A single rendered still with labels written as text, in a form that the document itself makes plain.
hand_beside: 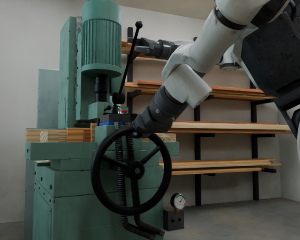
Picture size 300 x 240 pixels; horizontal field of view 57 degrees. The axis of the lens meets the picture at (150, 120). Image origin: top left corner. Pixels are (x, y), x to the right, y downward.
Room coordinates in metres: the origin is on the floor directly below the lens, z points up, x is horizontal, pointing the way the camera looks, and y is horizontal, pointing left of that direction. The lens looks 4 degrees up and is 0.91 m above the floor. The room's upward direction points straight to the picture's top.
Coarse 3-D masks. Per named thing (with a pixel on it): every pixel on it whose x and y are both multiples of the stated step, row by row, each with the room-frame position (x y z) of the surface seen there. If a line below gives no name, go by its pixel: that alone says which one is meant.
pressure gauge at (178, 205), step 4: (172, 196) 1.15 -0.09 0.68; (176, 196) 1.13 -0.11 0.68; (180, 196) 1.14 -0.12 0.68; (184, 196) 1.15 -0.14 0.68; (172, 200) 1.13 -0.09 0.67; (176, 200) 1.13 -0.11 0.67; (180, 200) 1.14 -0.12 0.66; (184, 200) 1.15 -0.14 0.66; (172, 204) 1.14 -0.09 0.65; (176, 204) 1.13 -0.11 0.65; (180, 204) 1.14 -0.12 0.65; (184, 204) 1.15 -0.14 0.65; (176, 208) 1.13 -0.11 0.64; (180, 208) 1.14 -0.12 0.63; (176, 212) 1.16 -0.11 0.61
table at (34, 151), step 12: (36, 144) 0.93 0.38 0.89; (48, 144) 0.95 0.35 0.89; (60, 144) 0.97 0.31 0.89; (72, 144) 0.99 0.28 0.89; (84, 144) 1.01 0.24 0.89; (96, 144) 1.03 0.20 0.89; (144, 144) 1.13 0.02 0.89; (168, 144) 1.19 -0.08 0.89; (36, 156) 0.93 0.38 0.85; (48, 156) 0.95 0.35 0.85; (60, 156) 0.97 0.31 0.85; (72, 156) 0.99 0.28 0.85; (84, 156) 1.01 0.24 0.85; (108, 156) 0.96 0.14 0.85; (144, 156) 1.02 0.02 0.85
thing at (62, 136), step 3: (60, 132) 1.12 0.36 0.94; (63, 132) 1.13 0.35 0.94; (66, 132) 1.13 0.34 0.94; (60, 135) 1.12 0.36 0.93; (63, 135) 1.13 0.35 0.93; (66, 135) 1.13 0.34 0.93; (171, 135) 1.38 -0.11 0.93; (174, 135) 1.39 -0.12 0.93; (60, 138) 1.12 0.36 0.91; (63, 138) 1.13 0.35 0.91; (66, 138) 1.13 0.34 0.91; (174, 138) 1.39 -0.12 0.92; (60, 141) 1.12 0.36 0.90; (63, 141) 1.13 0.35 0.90; (66, 141) 1.13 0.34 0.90; (174, 141) 1.39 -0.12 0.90
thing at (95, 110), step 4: (92, 104) 1.21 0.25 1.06; (96, 104) 1.16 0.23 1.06; (100, 104) 1.16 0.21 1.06; (104, 104) 1.17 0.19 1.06; (108, 104) 1.18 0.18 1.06; (88, 108) 1.26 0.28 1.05; (92, 108) 1.21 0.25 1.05; (96, 108) 1.16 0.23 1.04; (100, 108) 1.16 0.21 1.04; (104, 108) 1.17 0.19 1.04; (88, 112) 1.26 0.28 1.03; (92, 112) 1.20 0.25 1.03; (96, 112) 1.16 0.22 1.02; (100, 112) 1.16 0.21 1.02; (108, 112) 1.18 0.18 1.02; (88, 116) 1.26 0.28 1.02; (92, 116) 1.20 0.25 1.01; (96, 116) 1.16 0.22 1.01
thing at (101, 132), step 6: (102, 126) 0.99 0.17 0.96; (108, 126) 0.96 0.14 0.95; (96, 132) 1.05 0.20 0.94; (102, 132) 0.99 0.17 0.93; (108, 132) 0.96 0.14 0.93; (96, 138) 1.05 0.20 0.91; (102, 138) 0.99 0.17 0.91; (126, 138) 0.99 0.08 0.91; (114, 144) 0.97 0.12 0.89; (126, 144) 0.99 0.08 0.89; (138, 144) 1.01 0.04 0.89; (108, 150) 0.96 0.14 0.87; (114, 150) 0.97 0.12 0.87
